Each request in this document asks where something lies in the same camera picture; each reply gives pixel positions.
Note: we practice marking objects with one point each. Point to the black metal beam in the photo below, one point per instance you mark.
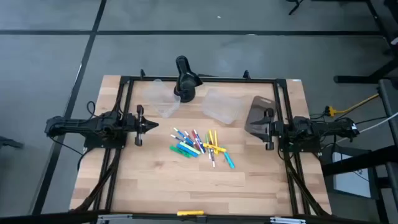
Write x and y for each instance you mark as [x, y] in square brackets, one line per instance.
[357, 161]

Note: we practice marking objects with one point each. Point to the teal thick highlighter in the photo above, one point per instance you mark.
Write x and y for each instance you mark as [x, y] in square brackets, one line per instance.
[229, 160]

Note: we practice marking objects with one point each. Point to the maroon thin marker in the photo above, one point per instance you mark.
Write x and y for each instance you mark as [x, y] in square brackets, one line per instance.
[212, 158]

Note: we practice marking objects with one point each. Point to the yellow thick highlighter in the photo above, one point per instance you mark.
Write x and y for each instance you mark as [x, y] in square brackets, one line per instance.
[214, 147]

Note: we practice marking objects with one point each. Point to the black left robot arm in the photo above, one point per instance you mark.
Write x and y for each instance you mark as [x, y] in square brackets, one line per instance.
[77, 124]

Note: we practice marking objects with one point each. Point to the light green thick highlighter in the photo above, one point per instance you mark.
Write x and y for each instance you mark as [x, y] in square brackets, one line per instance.
[191, 148]

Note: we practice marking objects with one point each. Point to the clear plastic bin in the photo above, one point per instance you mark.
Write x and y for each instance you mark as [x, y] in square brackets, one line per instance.
[222, 107]
[161, 99]

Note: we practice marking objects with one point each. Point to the silver metal bracket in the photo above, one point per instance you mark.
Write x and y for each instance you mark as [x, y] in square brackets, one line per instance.
[287, 220]
[113, 217]

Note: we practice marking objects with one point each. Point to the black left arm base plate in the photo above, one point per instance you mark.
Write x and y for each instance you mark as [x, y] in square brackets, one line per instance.
[93, 143]

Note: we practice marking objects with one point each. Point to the dark blue thin marker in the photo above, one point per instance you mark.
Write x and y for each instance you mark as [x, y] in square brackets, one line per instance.
[176, 137]

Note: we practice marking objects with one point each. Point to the black metal bar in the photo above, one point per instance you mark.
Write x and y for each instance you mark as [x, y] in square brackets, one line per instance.
[46, 217]

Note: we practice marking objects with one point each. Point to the black chair foot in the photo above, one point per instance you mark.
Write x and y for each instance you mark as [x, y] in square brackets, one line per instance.
[11, 143]

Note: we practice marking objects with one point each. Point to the yellow clamp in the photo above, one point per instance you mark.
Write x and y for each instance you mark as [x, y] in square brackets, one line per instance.
[190, 213]

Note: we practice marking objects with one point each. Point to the black stand frame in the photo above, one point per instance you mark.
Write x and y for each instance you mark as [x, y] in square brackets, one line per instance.
[377, 18]

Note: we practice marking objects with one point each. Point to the grey metal post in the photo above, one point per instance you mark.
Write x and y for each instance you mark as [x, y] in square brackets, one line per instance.
[388, 105]

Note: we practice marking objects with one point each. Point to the smoky grey plastic bin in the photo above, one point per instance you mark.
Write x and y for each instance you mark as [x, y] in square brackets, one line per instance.
[258, 105]

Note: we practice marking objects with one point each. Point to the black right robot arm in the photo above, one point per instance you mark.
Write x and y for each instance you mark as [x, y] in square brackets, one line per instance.
[323, 127]

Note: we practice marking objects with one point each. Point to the black stand leg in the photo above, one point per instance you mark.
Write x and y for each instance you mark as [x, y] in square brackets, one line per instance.
[293, 7]

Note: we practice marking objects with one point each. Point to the black table foot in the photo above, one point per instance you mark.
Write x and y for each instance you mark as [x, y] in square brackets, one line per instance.
[367, 76]

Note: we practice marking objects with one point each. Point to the green thin marker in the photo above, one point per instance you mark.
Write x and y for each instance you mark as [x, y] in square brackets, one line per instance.
[207, 140]

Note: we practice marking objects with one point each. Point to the yellow thin marker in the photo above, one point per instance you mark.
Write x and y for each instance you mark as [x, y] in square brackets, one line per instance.
[215, 137]
[211, 135]

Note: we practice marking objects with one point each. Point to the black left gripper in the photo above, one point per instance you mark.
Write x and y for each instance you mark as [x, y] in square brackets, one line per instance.
[139, 124]

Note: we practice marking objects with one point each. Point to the blue thick highlighter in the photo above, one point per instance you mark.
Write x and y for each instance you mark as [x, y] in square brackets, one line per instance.
[187, 151]

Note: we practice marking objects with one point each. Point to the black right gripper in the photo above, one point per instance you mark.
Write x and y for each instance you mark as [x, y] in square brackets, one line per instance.
[270, 129]

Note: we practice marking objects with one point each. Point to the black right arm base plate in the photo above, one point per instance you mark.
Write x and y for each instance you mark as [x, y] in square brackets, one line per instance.
[312, 147]

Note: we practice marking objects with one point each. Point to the black aluminium table frame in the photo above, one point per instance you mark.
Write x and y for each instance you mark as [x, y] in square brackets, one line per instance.
[217, 80]

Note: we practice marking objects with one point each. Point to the white panel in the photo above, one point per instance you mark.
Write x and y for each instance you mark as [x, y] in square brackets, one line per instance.
[351, 183]

